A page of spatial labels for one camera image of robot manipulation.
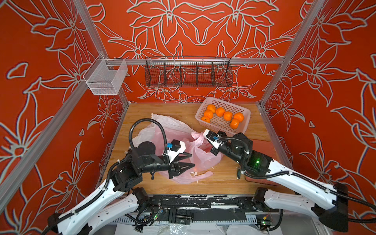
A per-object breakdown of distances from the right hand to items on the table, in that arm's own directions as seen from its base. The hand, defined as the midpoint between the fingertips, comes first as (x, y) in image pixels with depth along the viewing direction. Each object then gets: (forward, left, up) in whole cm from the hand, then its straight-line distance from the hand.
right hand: (203, 130), depth 66 cm
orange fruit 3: (+33, -7, -25) cm, 42 cm away
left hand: (-14, +5, +1) cm, 15 cm away
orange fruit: (+39, -10, -24) cm, 47 cm away
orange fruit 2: (+35, -16, -25) cm, 46 cm away
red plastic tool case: (+6, -42, -26) cm, 50 cm away
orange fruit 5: (+32, -21, -26) cm, 47 cm away
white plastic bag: (+15, +31, -25) cm, 42 cm away
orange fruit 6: (+30, -29, -25) cm, 49 cm away
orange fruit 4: (+28, -5, -25) cm, 38 cm away
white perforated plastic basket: (+32, -19, -27) cm, 46 cm away
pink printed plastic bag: (-9, +1, -11) cm, 14 cm away
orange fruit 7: (+24, -24, -25) cm, 43 cm away
